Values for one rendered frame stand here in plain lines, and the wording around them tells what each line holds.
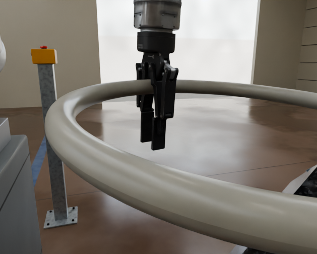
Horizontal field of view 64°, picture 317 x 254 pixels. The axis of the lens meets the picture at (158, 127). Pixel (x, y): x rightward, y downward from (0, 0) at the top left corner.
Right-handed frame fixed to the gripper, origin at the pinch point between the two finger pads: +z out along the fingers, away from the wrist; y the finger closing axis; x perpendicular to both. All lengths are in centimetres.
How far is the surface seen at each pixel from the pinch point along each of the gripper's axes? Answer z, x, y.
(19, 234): 25.8, -27.6, -12.8
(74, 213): 93, 4, -109
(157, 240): 90, 40, -58
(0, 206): 12.4, -29.9, -4.7
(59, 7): -91, 98, -598
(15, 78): 63, -3, -611
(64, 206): 84, -2, -106
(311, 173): 2.0, 17.0, 25.5
